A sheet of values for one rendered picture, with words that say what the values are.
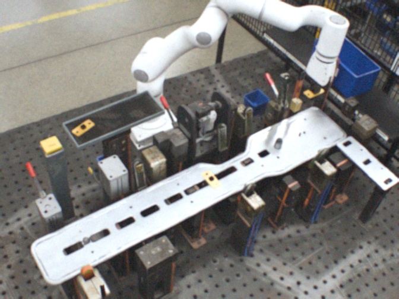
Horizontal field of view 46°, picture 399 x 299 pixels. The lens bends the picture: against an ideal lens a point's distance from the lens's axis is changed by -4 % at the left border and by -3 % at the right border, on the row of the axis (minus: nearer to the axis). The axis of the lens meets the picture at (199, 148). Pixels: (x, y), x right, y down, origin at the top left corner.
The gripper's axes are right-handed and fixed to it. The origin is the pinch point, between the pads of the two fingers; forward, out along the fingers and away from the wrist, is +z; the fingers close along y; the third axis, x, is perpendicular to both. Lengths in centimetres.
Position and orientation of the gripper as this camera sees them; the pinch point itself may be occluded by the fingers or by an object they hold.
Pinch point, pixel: (315, 87)
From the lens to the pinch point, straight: 194.3
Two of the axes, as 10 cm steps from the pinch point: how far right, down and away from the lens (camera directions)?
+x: 8.2, -3.8, 4.3
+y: 5.7, 6.5, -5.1
